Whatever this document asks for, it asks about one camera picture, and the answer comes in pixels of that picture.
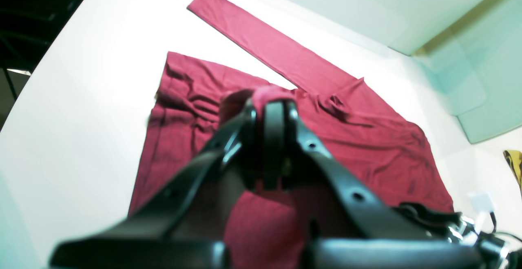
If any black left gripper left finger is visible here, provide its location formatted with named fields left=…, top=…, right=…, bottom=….
left=50, top=106, right=256, bottom=269

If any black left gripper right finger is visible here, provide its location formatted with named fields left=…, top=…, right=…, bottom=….
left=262, top=100, right=484, bottom=269

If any dark red long-sleeve t-shirt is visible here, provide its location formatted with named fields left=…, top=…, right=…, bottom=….
left=128, top=0, right=453, bottom=269

